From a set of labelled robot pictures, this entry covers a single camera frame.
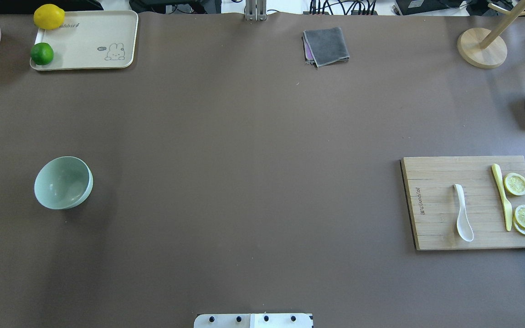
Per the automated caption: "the grey folded cloth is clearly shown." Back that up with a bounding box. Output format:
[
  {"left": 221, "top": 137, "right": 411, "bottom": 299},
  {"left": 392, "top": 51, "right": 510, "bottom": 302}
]
[{"left": 302, "top": 26, "right": 350, "bottom": 68}]

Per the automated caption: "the cream serving tray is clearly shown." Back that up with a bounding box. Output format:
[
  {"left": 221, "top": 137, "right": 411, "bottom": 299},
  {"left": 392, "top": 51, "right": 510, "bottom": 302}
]
[{"left": 30, "top": 10, "right": 139, "bottom": 71}]

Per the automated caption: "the white ceramic spoon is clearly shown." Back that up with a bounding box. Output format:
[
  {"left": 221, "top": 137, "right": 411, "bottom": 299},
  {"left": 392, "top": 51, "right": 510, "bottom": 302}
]
[{"left": 453, "top": 184, "right": 474, "bottom": 242}]

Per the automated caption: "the lemon slice near handle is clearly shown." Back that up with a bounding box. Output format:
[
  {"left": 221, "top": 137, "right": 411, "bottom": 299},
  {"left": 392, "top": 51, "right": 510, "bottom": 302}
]
[{"left": 503, "top": 172, "right": 525, "bottom": 196}]

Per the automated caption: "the wooden mug tree stand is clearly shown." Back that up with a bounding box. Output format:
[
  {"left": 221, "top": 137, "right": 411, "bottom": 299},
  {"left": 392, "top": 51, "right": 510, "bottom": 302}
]
[{"left": 457, "top": 0, "right": 525, "bottom": 69}]

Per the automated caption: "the aluminium frame post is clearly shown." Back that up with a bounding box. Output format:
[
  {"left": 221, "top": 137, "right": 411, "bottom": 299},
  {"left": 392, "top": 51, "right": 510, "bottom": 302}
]
[{"left": 244, "top": 0, "right": 267, "bottom": 21}]

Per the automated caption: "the yellow lemon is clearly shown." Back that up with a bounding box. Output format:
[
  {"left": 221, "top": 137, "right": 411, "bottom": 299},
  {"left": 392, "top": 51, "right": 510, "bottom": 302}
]
[{"left": 33, "top": 4, "right": 65, "bottom": 31}]

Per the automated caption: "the green lime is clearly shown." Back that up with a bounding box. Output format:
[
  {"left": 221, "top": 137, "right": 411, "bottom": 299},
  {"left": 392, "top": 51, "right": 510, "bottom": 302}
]
[{"left": 31, "top": 43, "right": 54, "bottom": 65}]

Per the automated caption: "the bamboo cutting board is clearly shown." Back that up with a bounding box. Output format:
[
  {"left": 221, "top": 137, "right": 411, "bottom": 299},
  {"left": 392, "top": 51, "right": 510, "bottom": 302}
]
[{"left": 401, "top": 155, "right": 525, "bottom": 251}]

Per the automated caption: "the pale green ceramic bowl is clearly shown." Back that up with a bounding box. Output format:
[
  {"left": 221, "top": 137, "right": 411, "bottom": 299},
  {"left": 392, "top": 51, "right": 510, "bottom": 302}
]
[{"left": 34, "top": 156, "right": 94, "bottom": 210}]

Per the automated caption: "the yellow plastic knife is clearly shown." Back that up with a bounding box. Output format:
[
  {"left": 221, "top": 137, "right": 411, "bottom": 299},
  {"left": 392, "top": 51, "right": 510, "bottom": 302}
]
[{"left": 491, "top": 164, "right": 513, "bottom": 232}]

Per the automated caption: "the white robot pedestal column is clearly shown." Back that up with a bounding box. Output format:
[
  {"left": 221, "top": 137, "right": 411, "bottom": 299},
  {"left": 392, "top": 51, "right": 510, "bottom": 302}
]
[{"left": 193, "top": 312, "right": 314, "bottom": 328}]

